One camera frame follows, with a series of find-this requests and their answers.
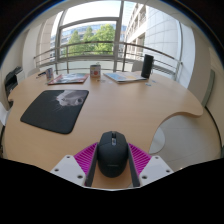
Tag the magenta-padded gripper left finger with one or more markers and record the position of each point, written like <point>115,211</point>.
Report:
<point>68,168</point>

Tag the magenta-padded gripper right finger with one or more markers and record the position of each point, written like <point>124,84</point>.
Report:
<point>155,168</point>

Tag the black computer mouse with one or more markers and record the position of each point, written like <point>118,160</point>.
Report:
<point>112,155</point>

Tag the black cat-print mouse pad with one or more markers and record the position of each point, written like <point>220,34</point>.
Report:
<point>50,111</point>

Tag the white chair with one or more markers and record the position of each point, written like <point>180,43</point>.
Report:
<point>137,66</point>
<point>3,113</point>
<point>32,72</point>

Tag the red magazine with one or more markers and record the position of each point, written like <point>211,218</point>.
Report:
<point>68,78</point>

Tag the blue and white magazine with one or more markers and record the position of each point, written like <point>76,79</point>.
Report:
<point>124,77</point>

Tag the blue marker pen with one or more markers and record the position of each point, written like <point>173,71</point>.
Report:
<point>41,73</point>

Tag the black cylindrical speaker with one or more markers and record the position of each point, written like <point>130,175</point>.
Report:
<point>147,66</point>

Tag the black printer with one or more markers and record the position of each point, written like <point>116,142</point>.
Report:
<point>11,80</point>

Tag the metal balcony railing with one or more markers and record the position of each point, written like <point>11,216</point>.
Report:
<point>100,42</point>

